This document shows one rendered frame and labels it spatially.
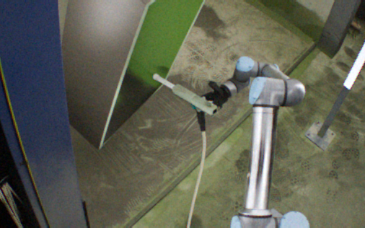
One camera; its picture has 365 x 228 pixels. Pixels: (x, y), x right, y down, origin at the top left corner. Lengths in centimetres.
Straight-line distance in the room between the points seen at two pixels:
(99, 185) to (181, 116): 76
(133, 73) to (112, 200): 77
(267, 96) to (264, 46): 191
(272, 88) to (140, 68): 112
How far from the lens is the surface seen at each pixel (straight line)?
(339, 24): 387
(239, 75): 256
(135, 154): 306
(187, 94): 250
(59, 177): 126
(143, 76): 286
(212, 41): 376
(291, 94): 201
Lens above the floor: 266
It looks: 53 degrees down
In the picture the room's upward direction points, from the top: 11 degrees clockwise
